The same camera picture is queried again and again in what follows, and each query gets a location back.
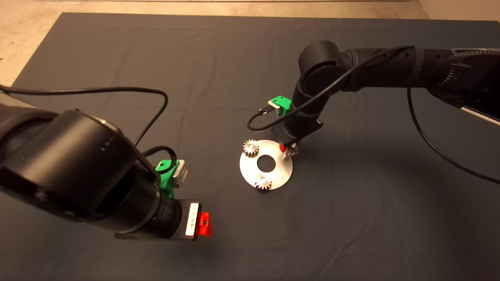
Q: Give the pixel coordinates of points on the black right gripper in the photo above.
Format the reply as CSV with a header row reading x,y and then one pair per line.
x,y
297,128

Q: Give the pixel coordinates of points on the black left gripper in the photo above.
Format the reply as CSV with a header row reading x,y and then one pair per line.
x,y
181,220

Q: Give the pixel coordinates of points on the steel planetary gear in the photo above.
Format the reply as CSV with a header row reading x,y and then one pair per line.
x,y
250,153
291,151
263,186

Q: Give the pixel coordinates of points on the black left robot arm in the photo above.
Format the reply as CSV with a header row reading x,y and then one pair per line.
x,y
78,171

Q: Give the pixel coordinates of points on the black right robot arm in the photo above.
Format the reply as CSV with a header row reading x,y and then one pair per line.
x,y
390,66

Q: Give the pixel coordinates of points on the round metal carrier plate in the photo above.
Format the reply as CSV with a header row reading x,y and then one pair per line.
x,y
281,173

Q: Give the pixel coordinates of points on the dark grey table cloth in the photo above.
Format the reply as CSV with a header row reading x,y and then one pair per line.
x,y
351,214

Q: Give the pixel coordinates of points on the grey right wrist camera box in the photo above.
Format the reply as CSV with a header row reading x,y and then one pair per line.
x,y
274,107

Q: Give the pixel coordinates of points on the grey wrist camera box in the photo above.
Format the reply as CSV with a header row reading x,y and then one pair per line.
x,y
181,173
274,107

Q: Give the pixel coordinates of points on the green right camera mount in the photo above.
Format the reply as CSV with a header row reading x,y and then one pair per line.
x,y
283,102

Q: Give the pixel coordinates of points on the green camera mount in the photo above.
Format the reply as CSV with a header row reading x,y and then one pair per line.
x,y
283,102
166,181

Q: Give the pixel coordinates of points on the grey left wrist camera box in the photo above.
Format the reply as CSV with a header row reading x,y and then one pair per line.
x,y
181,173

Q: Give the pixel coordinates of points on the green left camera mount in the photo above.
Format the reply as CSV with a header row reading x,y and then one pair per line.
x,y
166,181

